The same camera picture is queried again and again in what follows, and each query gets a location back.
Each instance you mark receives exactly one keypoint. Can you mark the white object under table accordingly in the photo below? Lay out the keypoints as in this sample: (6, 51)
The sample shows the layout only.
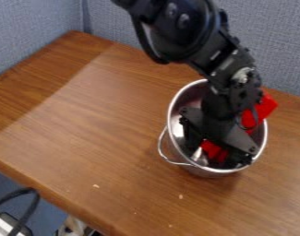
(74, 227)

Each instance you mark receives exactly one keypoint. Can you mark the stainless steel pot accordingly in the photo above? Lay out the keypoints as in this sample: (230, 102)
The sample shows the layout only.
(170, 148)

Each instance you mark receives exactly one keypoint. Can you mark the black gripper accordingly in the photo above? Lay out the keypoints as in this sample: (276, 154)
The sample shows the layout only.
(201, 126)

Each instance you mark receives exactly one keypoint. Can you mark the red rectangular block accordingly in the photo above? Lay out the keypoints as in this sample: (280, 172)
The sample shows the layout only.
(250, 121)

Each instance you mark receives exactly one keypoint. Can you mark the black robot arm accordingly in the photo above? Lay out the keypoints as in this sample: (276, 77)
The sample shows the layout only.
(186, 32)

